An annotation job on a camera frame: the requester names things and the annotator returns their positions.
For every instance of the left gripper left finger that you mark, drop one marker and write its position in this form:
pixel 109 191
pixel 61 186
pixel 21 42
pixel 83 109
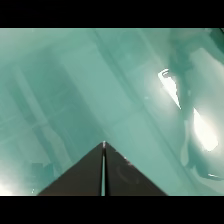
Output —
pixel 83 176

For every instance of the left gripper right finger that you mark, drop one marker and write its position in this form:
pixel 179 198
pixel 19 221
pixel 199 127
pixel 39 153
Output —
pixel 126 176

